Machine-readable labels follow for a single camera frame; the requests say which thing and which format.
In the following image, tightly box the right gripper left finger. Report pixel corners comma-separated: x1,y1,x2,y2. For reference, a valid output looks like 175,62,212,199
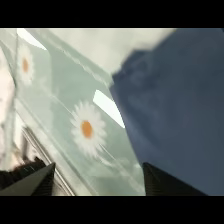
0,162,57,197

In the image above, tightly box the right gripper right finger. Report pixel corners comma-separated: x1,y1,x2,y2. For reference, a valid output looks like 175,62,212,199
142,162,208,197

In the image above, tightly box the blue shirt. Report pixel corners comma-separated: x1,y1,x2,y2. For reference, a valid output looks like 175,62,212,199
109,28,224,197

